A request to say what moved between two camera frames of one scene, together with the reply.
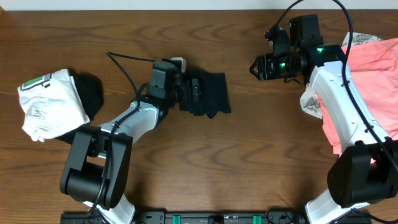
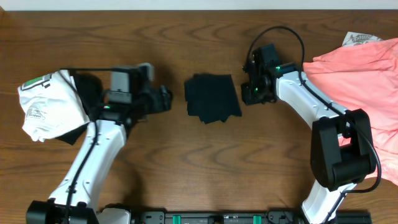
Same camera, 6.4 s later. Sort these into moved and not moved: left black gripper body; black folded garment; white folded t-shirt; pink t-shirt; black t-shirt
Moved: left black gripper body; black t-shirt
Not moved: pink t-shirt; white folded t-shirt; black folded garment
